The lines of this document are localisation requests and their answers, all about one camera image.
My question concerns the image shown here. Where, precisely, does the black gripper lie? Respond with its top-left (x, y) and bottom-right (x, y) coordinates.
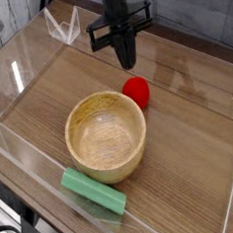
top-left (86, 0), bottom-right (152, 69)

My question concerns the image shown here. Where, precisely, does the green rectangular block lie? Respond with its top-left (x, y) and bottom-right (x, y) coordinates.
top-left (60, 168), bottom-right (127, 215)

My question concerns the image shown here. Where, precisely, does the wooden bowl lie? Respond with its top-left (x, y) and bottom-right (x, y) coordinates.
top-left (64, 91), bottom-right (146, 184)

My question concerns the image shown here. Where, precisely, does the red plush fruit green leaf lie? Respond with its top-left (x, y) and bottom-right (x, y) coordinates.
top-left (122, 77), bottom-right (150, 109)

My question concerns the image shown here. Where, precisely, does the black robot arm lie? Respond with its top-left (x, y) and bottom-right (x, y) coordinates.
top-left (86, 0), bottom-right (152, 70)

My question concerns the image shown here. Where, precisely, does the clear acrylic tray enclosure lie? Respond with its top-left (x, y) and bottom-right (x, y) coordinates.
top-left (0, 16), bottom-right (233, 233)

